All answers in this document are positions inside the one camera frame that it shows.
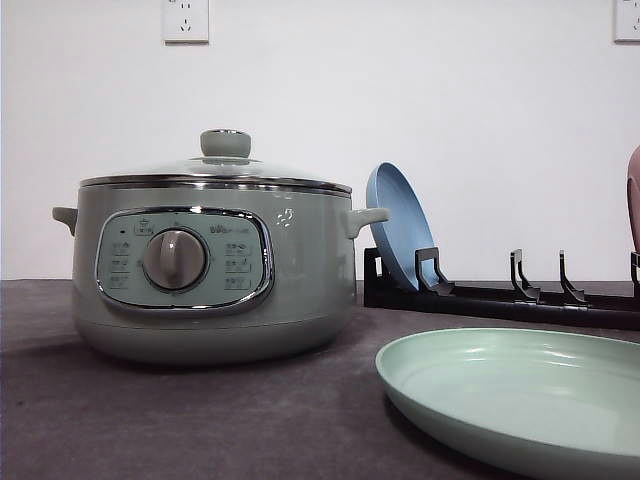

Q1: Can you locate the white wall socket left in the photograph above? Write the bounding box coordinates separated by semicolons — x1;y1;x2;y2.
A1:
161;0;209;47

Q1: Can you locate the white wall socket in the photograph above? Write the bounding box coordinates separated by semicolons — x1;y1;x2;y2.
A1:
614;0;640;46
161;0;209;47

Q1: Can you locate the black plate rack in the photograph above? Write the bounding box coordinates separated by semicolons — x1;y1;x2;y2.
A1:
363;247;640;331

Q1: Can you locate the white wall socket right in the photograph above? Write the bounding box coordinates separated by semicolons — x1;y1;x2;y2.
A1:
614;0;640;46

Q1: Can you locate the green plate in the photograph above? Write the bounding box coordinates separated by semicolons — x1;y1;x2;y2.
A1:
376;328;640;480

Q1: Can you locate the blue plate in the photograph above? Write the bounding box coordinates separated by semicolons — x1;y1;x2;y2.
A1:
366;161;434;291

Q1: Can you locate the glass pot lid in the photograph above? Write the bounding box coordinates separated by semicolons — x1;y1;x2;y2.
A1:
80;129;353;194

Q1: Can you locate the green electric steamer pot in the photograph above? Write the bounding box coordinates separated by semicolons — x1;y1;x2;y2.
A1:
52;130;390;364

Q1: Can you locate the pink plate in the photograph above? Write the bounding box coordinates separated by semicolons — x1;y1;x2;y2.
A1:
626;145;640;255

